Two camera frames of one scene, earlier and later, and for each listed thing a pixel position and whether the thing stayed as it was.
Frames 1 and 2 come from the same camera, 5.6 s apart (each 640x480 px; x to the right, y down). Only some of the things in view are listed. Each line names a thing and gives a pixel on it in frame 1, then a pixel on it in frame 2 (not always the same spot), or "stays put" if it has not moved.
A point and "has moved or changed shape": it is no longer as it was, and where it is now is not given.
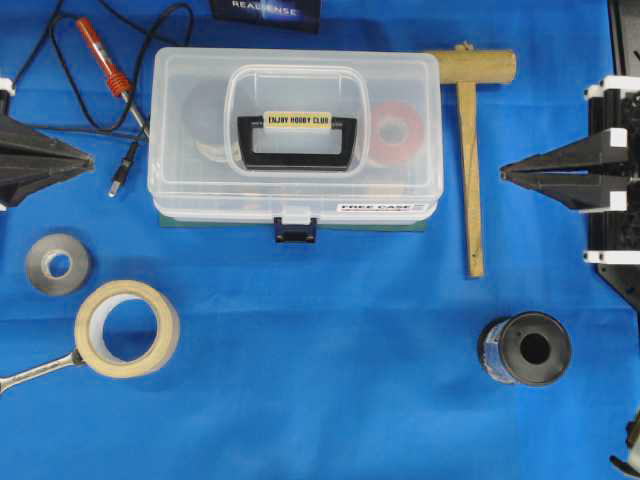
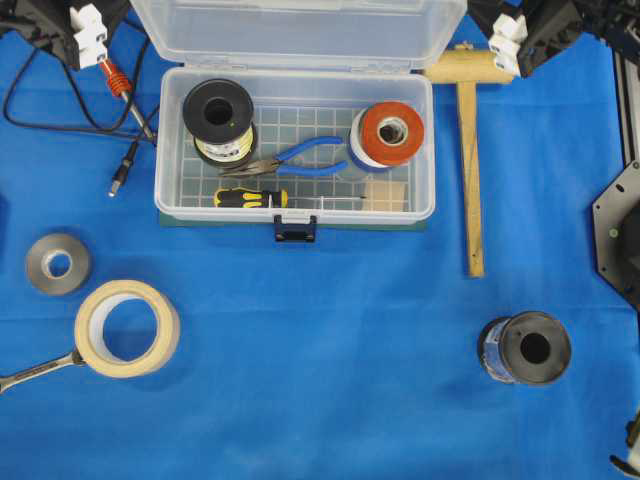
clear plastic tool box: (295, 137) has moved or changed shape
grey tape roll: (38, 263) stays put
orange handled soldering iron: (115, 77) stays put
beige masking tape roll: (89, 323) stays put
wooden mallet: (466, 68) stays put
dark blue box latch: (295, 233) stays put
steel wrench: (75, 358) stays put
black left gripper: (30, 160) → (77, 31)
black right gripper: (614, 105) → (522, 33)
